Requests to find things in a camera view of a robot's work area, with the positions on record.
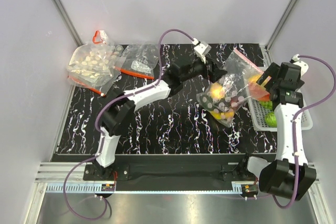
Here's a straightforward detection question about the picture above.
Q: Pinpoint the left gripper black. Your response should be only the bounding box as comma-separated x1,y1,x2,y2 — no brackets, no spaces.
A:
180,55,226,82

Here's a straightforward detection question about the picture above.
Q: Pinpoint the clear dotted zip bag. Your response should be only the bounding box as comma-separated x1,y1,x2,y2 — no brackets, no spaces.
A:
196,49,263,127

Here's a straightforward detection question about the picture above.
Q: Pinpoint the yellow banana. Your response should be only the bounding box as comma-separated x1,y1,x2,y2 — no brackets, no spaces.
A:
210,110,235,121

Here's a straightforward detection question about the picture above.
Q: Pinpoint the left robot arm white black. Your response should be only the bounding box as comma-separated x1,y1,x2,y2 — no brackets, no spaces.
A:
92,58,227,180

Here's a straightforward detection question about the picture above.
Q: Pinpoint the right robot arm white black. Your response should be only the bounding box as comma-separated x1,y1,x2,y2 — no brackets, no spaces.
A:
238,60,317,201

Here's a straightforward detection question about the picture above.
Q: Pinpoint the clear zip bag orange zipper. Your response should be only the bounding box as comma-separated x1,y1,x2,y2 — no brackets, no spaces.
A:
115,44,159,80

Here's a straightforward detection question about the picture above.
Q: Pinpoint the pile of dotted zip bags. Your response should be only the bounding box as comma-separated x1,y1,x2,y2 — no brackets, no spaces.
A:
66,44,125,97

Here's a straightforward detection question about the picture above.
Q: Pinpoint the green grape bunch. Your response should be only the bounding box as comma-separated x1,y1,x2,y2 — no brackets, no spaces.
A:
259,101,272,111

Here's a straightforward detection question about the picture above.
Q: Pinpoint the watermelon slice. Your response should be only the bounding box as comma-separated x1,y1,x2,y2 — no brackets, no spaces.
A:
248,83,270,102

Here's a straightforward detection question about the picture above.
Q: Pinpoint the yellow orange mango slice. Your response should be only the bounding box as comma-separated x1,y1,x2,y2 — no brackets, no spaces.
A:
248,74,261,85

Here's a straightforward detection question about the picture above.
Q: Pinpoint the black marble pattern mat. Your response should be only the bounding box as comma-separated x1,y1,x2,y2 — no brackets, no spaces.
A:
56,43,292,155

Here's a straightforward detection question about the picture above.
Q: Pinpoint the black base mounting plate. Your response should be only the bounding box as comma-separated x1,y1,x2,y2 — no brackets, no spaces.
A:
83,153,270,181

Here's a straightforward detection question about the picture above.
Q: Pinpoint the right small connector box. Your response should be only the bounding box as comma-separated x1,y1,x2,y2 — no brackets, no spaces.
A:
242,184,259,195

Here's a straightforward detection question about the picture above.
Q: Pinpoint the small connector box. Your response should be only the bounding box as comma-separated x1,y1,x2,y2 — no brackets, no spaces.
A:
242,184,259,195
101,182,116,192

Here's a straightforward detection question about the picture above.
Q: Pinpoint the left small connector box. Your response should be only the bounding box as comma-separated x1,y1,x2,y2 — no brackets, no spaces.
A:
101,182,116,192

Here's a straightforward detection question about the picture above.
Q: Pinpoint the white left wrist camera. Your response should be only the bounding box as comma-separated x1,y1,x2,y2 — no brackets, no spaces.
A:
194,41,211,64

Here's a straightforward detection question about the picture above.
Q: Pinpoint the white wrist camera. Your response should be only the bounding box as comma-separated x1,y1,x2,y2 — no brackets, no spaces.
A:
194,41,211,64
290,54,309,77

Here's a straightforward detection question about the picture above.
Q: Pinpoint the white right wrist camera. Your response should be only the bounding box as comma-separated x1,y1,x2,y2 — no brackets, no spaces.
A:
290,54,309,77

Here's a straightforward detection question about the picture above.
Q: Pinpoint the right aluminium frame post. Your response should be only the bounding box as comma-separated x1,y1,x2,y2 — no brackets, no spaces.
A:
265,0,299,50

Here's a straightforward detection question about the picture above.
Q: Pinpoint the aluminium frame post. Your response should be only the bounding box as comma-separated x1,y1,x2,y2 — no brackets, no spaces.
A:
265,0,299,50
52,0,83,46

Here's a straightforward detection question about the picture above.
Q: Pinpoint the left aluminium frame post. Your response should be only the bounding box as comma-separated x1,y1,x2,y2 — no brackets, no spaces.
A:
52,0,83,46

